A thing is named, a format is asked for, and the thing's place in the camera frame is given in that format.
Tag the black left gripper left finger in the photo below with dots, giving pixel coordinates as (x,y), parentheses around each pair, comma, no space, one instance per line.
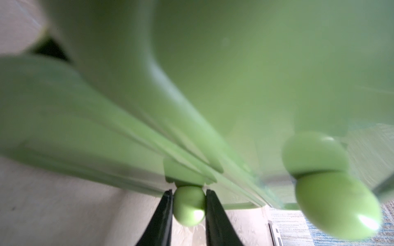
(159,229)

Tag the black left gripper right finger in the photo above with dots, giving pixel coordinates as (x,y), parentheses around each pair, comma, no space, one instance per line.
(219,231)

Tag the green drawer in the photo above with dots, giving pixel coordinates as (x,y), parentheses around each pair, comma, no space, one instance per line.
(52,119)
(258,90)

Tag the white calculator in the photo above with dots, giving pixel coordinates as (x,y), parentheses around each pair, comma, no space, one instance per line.
(275,234)

